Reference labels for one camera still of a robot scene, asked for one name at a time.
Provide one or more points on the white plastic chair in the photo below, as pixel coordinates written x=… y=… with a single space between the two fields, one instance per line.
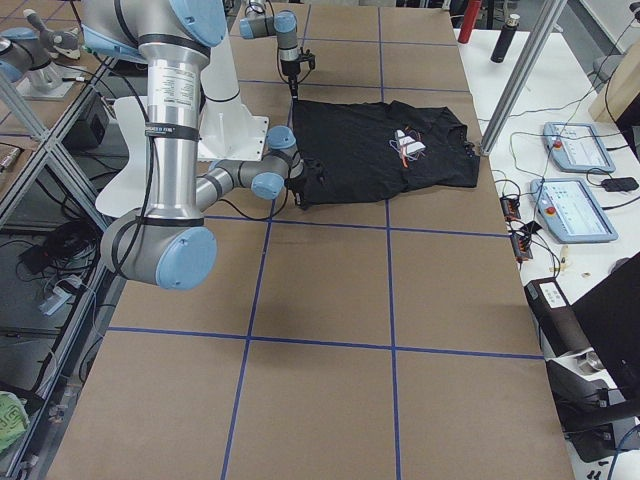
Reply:
x=126 y=190

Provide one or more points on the black office chair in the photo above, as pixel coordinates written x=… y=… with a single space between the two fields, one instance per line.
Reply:
x=594 y=373

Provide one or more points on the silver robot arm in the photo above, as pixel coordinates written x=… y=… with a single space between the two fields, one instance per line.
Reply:
x=261 y=20
x=165 y=241

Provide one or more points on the green cloth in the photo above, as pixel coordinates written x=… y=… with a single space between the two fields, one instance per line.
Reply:
x=14 y=420

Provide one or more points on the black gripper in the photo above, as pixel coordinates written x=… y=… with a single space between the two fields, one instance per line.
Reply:
x=289 y=68
x=301 y=181

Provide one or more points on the black handheld device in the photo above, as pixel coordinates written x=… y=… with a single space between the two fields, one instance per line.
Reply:
x=620 y=184

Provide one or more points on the black water bottle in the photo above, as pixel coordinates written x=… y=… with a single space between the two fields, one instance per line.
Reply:
x=505 y=38

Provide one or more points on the teach pendant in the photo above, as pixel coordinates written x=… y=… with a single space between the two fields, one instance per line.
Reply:
x=577 y=147
x=570 y=212

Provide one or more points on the far teach pendant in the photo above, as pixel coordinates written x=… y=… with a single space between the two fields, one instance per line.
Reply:
x=577 y=147

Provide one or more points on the black printed t-shirt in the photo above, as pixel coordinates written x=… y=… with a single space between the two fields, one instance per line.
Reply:
x=375 y=151

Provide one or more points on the aluminium frame post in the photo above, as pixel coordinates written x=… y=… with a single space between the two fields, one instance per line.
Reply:
x=524 y=65

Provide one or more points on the red water bottle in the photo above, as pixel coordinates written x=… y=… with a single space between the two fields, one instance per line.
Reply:
x=469 y=20

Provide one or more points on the near teach pendant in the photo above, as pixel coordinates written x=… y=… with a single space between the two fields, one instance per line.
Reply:
x=570 y=212

